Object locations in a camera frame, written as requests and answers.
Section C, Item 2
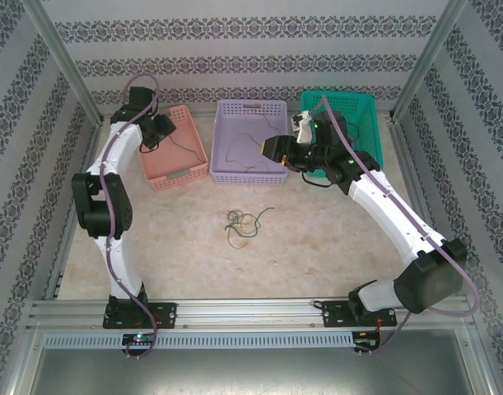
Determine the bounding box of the aluminium frame post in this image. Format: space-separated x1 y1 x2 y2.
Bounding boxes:
390 0 470 123
26 0 104 124

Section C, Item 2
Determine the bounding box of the purple perforated plastic basket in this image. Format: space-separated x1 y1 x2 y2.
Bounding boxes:
208 98 291 188

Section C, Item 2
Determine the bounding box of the pink perforated plastic basket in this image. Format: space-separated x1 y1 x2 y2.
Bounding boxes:
131 105 209 193

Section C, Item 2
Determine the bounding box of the green cable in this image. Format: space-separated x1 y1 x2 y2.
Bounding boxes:
168 137 209 166
225 207 276 239

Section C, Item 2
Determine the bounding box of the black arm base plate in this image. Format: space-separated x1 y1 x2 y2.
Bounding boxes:
321 301 399 329
102 302 178 330

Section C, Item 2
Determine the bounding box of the grey slotted cable duct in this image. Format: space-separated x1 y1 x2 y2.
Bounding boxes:
43 332 356 350

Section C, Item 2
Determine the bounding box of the teal perforated plastic basket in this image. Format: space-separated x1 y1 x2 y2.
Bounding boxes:
299 89 384 182

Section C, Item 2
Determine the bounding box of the yellow-green striped cable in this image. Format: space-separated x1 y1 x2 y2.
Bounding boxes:
234 211 256 231
226 109 282 174
226 211 258 250

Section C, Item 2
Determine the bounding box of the aluminium side rail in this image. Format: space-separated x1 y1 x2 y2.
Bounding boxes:
43 118 106 301
387 113 478 326

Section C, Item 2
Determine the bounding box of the wide aluminium base rail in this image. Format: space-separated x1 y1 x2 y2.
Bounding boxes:
28 298 477 330

